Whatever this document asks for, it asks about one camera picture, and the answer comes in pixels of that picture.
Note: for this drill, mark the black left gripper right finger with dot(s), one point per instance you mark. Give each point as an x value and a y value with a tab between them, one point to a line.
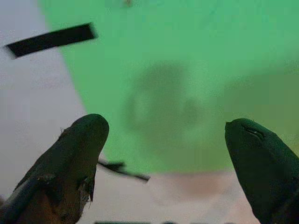
264	168

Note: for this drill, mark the thin black tape strip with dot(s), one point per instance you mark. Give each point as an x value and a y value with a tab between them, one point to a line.
123	170

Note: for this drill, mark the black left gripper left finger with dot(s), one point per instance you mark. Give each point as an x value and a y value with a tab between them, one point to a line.
70	158

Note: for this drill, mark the green sheet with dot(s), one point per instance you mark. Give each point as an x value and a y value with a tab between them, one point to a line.
177	81

